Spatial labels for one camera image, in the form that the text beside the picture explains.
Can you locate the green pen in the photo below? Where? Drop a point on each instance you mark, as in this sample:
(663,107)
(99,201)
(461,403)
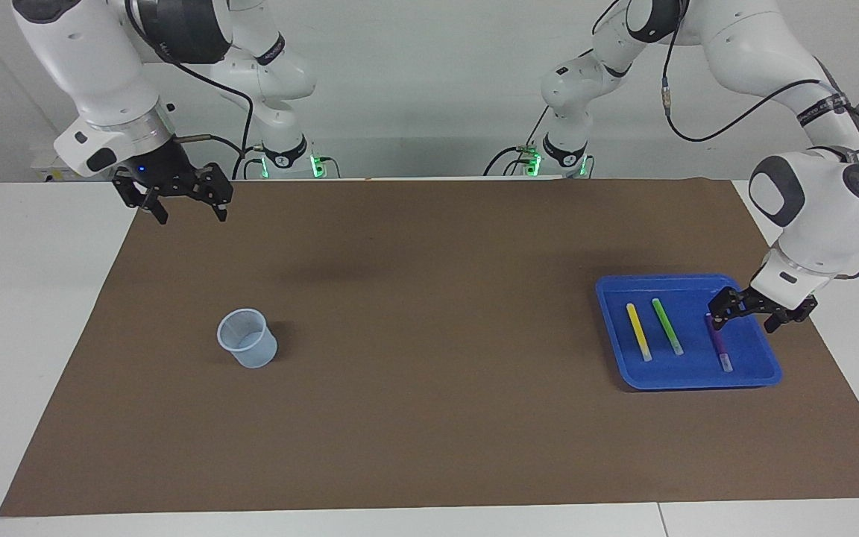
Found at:
(666,326)

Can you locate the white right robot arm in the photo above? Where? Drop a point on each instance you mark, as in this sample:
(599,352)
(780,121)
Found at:
(94,67)

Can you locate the brown table mat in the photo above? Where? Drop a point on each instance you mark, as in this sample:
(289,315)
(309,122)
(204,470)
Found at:
(429,418)

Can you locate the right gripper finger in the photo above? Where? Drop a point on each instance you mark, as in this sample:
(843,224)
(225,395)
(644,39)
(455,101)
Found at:
(217,186)
(139,195)

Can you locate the blue plastic tray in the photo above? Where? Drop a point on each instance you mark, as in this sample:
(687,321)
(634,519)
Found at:
(690,365)

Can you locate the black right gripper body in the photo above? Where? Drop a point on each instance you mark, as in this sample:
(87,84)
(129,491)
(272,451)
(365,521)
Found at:
(161,168)

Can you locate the purple pen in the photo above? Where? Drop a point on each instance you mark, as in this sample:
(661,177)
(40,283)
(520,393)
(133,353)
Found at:
(720,347)

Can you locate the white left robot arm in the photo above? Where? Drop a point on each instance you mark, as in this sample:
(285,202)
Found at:
(825,216)

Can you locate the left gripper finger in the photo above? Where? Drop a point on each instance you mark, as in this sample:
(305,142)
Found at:
(791,315)
(728,304)

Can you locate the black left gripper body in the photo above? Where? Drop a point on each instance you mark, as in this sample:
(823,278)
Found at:
(772,302)

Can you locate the clear plastic cup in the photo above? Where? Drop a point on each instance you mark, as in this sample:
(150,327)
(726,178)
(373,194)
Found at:
(258,359)

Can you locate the yellow pen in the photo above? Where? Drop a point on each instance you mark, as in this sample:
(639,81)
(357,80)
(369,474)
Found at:
(638,332)

